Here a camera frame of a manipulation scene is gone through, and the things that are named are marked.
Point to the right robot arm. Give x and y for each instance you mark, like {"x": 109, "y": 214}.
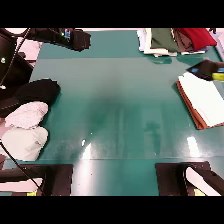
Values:
{"x": 170, "y": 180}

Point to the black garment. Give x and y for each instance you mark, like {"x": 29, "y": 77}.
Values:
{"x": 38, "y": 90}

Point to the orange garment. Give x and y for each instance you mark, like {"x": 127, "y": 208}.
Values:
{"x": 193, "y": 113}

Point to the speckled white garment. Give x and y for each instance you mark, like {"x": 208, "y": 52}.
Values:
{"x": 26, "y": 115}

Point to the dark green garment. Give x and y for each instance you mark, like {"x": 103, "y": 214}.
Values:
{"x": 163, "y": 38}

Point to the white folded garment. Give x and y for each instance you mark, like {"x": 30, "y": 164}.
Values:
{"x": 203, "y": 98}

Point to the cream garment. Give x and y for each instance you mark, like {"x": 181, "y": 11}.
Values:
{"x": 23, "y": 143}

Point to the brown garment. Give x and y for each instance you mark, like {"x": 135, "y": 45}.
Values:
{"x": 182, "y": 42}

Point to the red garment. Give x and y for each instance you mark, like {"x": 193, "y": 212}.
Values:
{"x": 198, "y": 36}

